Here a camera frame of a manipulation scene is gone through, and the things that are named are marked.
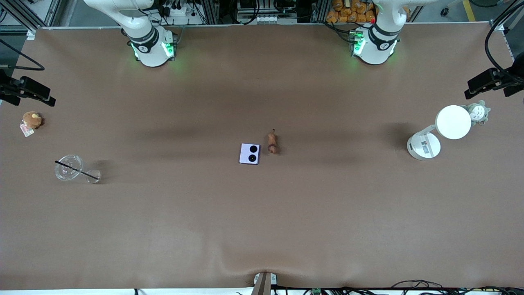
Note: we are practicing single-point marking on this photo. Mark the white power strip with plugs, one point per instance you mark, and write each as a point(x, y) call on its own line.
point(180, 11)

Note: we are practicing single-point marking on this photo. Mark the black drinking straw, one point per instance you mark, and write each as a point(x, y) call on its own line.
point(77, 170)

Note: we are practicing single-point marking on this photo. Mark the long white power strip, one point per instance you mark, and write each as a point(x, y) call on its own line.
point(266, 19)

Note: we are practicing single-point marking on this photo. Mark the clear plastic cup with lid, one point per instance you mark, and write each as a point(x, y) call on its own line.
point(67, 168)

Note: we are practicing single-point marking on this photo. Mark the aluminium frame post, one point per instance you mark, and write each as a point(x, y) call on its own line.
point(501, 21)
point(22, 14)

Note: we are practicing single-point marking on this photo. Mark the purple flip phone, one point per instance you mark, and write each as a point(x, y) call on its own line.
point(247, 155)

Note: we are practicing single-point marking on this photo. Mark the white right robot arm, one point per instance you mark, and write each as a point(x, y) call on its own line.
point(149, 49)

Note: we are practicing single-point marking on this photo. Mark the white desk lamp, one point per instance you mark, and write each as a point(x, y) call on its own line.
point(453, 122)

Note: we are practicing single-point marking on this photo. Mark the grey white plush toy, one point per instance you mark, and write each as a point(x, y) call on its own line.
point(478, 112)

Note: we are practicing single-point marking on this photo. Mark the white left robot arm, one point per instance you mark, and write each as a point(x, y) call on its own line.
point(374, 51)

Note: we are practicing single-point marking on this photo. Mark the brown lion statue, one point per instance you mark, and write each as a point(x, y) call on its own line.
point(272, 145)

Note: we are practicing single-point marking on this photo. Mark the brown plush toy with tag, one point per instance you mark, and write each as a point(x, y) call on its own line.
point(31, 119)

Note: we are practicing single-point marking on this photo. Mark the bag of orange items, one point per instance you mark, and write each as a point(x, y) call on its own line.
point(348, 12)

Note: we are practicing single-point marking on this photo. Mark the black caster wheel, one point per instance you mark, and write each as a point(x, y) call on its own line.
point(444, 12)

